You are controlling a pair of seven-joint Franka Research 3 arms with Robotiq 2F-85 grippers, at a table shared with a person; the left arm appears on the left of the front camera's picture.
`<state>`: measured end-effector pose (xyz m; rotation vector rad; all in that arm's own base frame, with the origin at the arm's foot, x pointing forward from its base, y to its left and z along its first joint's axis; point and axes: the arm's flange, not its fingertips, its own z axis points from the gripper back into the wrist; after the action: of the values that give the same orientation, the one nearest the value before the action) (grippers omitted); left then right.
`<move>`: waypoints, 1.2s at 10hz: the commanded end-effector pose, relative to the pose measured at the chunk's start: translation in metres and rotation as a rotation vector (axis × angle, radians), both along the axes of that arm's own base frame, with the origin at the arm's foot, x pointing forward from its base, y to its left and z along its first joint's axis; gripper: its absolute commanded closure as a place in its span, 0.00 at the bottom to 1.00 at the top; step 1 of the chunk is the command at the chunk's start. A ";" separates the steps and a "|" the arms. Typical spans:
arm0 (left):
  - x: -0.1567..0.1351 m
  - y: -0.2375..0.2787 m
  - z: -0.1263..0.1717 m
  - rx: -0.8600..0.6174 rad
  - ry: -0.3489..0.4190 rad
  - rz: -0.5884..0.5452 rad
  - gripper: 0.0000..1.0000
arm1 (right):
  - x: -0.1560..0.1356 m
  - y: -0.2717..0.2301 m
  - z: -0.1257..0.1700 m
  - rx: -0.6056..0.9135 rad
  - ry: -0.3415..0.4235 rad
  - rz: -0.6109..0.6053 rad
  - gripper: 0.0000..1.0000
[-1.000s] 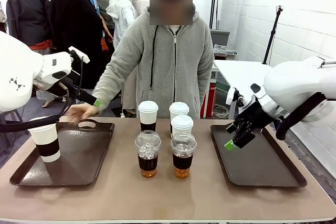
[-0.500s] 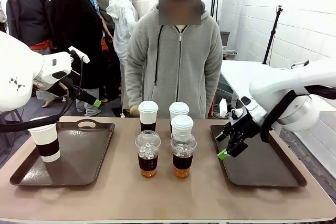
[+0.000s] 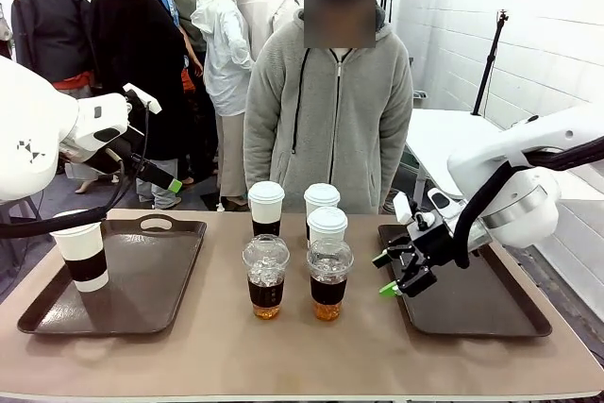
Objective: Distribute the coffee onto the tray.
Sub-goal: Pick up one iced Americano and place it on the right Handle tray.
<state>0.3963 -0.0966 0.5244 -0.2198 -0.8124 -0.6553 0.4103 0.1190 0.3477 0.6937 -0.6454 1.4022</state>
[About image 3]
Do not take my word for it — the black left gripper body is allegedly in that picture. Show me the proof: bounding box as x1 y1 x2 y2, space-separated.
86 89 149 175

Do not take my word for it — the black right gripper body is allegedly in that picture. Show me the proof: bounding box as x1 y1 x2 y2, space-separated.
405 218 461 273

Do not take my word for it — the white lidded paper coffee cup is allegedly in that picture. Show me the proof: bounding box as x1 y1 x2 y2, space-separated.
303 182 342 221
306 205 349 249
246 180 286 238

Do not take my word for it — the clear iced coffee cup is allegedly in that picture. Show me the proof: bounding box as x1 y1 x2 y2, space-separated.
306 238 355 323
241 233 291 321

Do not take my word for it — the dark brown plastic tray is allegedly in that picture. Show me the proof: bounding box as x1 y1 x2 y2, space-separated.
17 213 208 337
377 223 553 339

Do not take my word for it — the green crate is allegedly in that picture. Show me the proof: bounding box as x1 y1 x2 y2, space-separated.
402 142 422 183

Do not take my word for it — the mannequin in black yellow-collared coat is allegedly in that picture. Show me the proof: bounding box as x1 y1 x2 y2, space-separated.
88 0 191 187

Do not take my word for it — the white folding table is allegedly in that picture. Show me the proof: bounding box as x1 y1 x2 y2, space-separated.
404 108 516 202

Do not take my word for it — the lidless white paper cup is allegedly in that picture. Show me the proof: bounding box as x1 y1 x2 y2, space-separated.
49 209 110 294

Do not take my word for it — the mannequin in white hooded shirt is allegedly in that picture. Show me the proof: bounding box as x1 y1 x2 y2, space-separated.
190 0 257 210

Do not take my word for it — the mannequin in dark grey jacket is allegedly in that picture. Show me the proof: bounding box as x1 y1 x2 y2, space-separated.
9 0 95 92

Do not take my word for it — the person in grey hoodie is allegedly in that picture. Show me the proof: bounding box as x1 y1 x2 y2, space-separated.
242 0 415 215

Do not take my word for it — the mannequin in olive shirt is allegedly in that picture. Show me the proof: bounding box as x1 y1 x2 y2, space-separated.
168 0 209 56

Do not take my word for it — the black tripod stand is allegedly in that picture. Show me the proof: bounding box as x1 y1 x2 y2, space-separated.
471 8 511 117

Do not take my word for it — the mannequin in cream shirt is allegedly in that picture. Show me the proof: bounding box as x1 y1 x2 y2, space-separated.
234 0 306 62

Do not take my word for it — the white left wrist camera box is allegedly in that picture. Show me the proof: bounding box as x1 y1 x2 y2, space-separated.
123 82 163 115

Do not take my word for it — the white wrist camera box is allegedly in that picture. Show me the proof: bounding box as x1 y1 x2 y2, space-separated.
123 82 163 115
392 191 436 230

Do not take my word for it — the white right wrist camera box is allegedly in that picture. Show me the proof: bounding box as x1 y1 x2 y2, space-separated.
392 191 436 230

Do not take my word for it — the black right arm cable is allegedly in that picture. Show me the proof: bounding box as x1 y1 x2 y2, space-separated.
452 136 604 270

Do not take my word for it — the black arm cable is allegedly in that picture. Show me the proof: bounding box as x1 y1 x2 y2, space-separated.
0 100 152 240
452 136 604 270

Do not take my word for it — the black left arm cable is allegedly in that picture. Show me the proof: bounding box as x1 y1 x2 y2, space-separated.
0 100 152 240

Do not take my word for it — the black metal stand frame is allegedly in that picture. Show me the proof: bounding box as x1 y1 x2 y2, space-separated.
0 195 44 277

